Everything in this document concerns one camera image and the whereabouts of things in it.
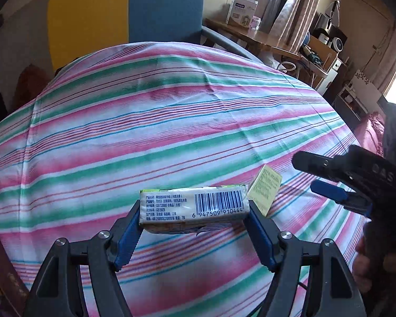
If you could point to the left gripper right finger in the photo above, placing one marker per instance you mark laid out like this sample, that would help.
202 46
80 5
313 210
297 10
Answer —
317 269

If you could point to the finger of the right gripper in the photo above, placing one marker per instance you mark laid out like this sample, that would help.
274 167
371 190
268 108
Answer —
349 200
329 168

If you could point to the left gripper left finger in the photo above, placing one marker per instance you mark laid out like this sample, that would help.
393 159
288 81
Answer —
58 290

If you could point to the green tissue pack with barcode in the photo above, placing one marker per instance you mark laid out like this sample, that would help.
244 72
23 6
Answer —
192 210

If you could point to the person's right hand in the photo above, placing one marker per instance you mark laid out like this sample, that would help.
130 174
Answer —
362 266

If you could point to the gold tray box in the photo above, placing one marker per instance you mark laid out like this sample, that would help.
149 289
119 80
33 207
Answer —
13 292

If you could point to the yellow paper leaflet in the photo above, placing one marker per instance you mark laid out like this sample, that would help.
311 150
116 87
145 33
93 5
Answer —
264 188

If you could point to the striped bed sheet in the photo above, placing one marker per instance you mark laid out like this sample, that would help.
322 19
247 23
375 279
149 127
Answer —
156 115

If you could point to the wooden desk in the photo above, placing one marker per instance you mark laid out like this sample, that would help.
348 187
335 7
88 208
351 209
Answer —
258 41

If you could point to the striped curtain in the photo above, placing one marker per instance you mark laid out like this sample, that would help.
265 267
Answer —
286 22

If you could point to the pink cup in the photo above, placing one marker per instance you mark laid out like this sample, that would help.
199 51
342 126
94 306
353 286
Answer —
255 23

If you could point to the white product box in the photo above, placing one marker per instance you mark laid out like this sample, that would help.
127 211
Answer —
241 13

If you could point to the dark red pillow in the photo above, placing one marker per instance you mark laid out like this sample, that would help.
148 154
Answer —
31 83

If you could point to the multicolour headboard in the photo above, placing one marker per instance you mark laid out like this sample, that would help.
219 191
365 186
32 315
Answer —
50 34

